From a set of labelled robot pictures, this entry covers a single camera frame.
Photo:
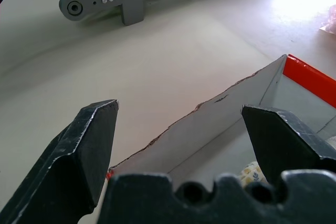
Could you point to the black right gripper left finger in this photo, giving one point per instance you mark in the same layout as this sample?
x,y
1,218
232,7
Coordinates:
x,y
78,155

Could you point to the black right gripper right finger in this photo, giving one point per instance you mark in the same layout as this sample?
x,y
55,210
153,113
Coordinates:
x,y
283,145

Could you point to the red and white cardboard shoebox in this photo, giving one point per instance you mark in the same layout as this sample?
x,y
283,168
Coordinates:
x,y
231,119

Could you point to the pink plastic bag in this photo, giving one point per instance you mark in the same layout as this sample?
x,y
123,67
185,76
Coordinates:
x,y
330,22

